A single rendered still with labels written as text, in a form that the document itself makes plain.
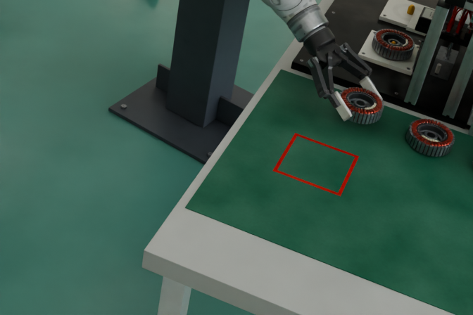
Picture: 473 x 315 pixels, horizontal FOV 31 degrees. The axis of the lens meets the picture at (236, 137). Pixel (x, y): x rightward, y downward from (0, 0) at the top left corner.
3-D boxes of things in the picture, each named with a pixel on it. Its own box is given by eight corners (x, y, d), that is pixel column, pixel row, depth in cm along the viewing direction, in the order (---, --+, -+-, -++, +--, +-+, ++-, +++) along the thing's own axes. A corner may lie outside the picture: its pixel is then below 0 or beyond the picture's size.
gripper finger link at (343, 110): (337, 90, 205) (335, 91, 205) (352, 115, 204) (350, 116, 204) (330, 95, 208) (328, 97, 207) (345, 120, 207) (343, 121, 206)
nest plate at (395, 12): (378, 19, 250) (379, 15, 249) (390, -2, 261) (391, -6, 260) (428, 36, 247) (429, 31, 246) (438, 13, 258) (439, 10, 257)
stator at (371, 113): (326, 107, 210) (329, 94, 208) (355, 92, 217) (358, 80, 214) (361, 131, 204) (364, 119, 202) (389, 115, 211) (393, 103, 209)
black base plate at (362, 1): (290, 68, 226) (292, 61, 225) (354, -26, 275) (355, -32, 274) (464, 129, 217) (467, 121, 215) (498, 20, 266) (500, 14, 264)
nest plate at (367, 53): (357, 58, 231) (357, 53, 230) (370, 33, 243) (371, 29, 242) (410, 76, 228) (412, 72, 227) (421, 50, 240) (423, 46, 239)
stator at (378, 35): (367, 53, 232) (369, 41, 229) (376, 34, 240) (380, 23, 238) (406, 66, 229) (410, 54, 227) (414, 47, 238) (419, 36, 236)
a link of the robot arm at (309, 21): (280, 29, 213) (293, 49, 213) (300, 10, 206) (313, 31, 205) (305, 20, 219) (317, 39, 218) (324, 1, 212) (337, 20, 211)
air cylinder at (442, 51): (429, 74, 230) (435, 57, 227) (434, 61, 236) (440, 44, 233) (448, 81, 229) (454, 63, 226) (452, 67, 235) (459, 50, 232)
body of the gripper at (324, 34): (317, 36, 217) (337, 67, 216) (295, 46, 212) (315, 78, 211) (334, 22, 211) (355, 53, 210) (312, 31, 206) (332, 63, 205)
